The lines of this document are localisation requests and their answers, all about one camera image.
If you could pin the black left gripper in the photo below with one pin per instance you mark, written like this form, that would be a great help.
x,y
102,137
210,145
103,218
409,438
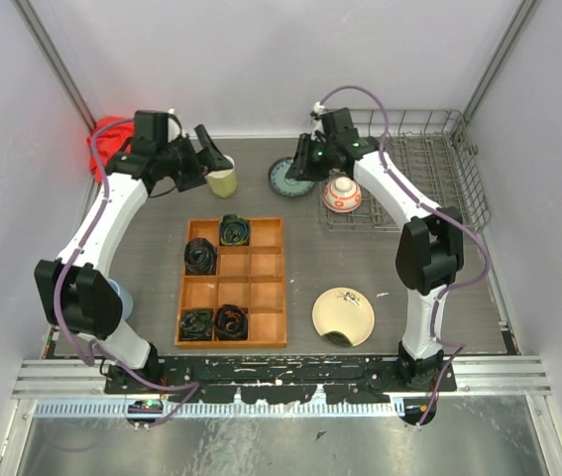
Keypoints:
x,y
196,177

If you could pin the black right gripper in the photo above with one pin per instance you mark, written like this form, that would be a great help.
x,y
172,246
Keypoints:
x,y
302,168

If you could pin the blue green patterned plate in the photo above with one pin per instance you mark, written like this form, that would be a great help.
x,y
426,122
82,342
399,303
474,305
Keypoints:
x,y
287,187

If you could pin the yellow green ceramic mug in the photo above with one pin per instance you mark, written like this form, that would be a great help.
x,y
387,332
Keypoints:
x,y
223,183

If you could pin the red orange patterned bowl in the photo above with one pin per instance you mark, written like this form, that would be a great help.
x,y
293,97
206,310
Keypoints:
x,y
342,195

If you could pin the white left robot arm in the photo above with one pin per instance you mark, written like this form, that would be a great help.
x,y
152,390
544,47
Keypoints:
x,y
74,287

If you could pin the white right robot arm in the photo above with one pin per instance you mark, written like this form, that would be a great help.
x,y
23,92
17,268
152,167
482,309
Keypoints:
x,y
430,249

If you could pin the blue yellow rolled tie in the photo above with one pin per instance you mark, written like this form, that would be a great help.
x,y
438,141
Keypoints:
x,y
234,230

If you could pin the dark brown rolled tie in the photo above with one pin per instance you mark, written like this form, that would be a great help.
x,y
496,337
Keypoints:
x,y
200,257

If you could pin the red crumpled cloth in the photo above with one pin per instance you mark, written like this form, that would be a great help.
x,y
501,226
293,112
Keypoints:
x,y
110,134

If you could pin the orange wooden compartment tray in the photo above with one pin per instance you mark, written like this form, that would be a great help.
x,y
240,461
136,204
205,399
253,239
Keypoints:
x,y
250,276

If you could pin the cream plate with flower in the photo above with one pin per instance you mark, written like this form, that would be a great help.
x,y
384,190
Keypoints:
x,y
343,317

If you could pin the black orange rolled tie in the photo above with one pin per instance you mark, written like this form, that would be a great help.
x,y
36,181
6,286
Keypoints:
x,y
231,323

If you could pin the light blue ceramic mug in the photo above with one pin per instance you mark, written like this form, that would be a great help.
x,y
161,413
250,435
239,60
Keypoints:
x,y
125,297

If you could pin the grey wire dish rack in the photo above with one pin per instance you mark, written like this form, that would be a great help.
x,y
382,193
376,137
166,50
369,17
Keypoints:
x,y
434,150

